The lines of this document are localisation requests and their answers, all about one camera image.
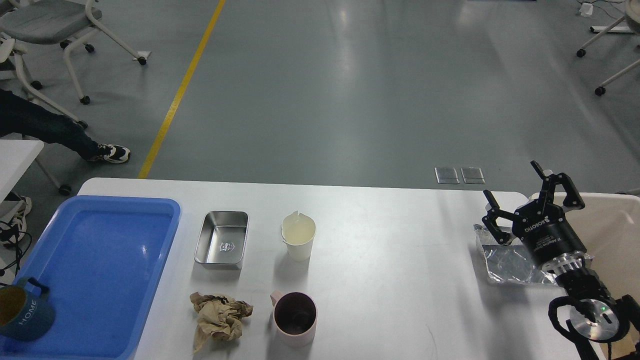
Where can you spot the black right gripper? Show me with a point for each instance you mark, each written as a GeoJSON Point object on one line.
{"type": "Point", "coordinates": [547, 235]}

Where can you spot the pink ribbed mug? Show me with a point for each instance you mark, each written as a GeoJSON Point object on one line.
{"type": "Point", "coordinates": [295, 317]}

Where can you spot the stainless steel rectangular tin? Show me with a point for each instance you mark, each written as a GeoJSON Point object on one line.
{"type": "Point", "coordinates": [222, 240]}

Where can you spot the dark blue HOME mug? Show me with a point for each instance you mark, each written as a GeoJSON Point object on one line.
{"type": "Point", "coordinates": [25, 314]}

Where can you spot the aluminium foil tray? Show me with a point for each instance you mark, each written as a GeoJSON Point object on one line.
{"type": "Point", "coordinates": [512, 264]}

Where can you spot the right floor outlet plate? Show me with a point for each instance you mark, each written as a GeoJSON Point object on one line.
{"type": "Point", "coordinates": [473, 175]}

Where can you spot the floor outlet plate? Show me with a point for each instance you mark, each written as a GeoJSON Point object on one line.
{"type": "Point", "coordinates": [473, 175]}
{"type": "Point", "coordinates": [446, 175]}

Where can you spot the beige plastic bin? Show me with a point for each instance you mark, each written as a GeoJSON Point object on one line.
{"type": "Point", "coordinates": [608, 225]}

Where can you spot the left floor outlet plate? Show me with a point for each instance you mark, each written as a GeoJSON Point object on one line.
{"type": "Point", "coordinates": [446, 175]}

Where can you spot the white paper cup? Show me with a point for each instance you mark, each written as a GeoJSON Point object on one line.
{"type": "Point", "coordinates": [298, 231]}

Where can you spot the crumpled brown paper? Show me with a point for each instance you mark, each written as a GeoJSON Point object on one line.
{"type": "Point", "coordinates": [219, 318]}

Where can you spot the blue plastic tray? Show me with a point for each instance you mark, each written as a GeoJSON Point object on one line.
{"type": "Point", "coordinates": [102, 258]}

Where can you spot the grey office chair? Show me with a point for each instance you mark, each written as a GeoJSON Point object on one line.
{"type": "Point", "coordinates": [51, 22]}

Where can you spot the white side table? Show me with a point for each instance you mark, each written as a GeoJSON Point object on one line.
{"type": "Point", "coordinates": [15, 158]}

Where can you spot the person in dark trousers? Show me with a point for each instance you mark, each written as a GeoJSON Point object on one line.
{"type": "Point", "coordinates": [21, 116]}

